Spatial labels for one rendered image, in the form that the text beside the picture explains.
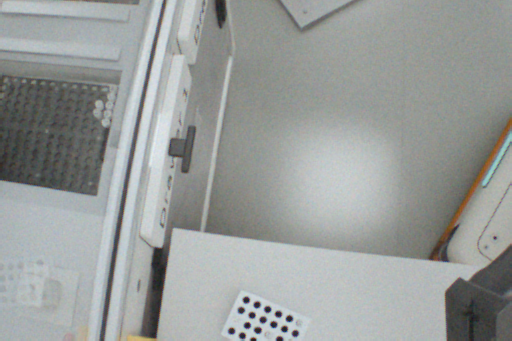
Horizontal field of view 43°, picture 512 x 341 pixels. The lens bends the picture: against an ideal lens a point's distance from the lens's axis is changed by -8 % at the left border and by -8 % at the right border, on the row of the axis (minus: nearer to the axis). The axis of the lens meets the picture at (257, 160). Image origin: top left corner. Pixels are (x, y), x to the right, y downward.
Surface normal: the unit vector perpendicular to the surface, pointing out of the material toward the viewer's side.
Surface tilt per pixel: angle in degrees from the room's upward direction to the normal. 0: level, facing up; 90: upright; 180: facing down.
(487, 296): 53
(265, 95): 0
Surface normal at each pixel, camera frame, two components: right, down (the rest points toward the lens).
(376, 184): -0.02, -0.25
